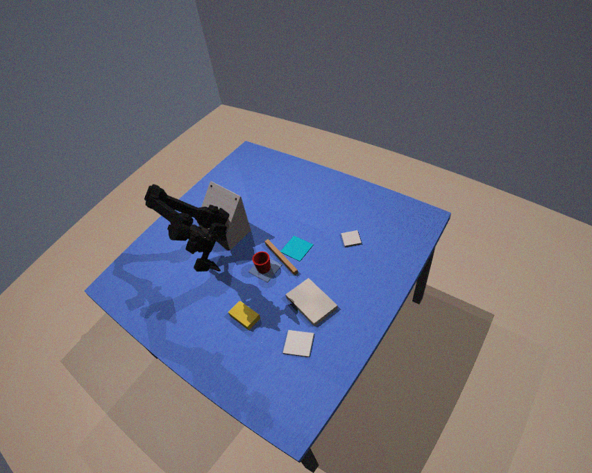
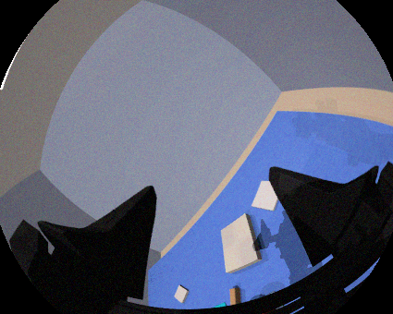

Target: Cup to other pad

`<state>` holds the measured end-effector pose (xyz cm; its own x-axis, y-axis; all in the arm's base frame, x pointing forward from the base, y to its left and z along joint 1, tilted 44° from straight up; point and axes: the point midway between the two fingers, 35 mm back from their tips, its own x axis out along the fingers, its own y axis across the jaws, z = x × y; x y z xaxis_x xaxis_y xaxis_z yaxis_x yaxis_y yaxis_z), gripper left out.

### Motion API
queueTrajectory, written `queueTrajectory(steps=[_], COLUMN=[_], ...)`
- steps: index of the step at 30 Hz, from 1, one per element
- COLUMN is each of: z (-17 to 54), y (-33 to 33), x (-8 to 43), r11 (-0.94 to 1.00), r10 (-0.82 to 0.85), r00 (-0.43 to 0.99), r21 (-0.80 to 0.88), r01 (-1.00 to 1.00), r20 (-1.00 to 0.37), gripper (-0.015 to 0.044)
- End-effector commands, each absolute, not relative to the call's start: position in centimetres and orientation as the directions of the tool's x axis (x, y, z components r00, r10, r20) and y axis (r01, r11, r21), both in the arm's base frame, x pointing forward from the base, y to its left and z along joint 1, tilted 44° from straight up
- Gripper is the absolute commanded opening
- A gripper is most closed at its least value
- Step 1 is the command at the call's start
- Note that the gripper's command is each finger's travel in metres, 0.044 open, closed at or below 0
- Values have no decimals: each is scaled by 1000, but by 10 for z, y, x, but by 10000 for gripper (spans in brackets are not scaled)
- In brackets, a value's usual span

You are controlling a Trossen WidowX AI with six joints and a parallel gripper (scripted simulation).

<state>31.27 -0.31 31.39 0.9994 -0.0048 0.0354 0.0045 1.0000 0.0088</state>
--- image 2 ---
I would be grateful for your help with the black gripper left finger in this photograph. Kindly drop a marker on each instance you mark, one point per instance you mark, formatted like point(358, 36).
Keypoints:
point(117, 245)

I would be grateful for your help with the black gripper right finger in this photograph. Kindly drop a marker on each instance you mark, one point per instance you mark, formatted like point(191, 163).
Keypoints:
point(319, 209)

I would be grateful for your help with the tan wooden bar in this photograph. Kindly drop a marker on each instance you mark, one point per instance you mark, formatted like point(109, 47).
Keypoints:
point(234, 296)

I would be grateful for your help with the beige flat rectangular block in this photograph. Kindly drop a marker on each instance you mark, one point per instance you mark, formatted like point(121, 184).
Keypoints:
point(240, 244)

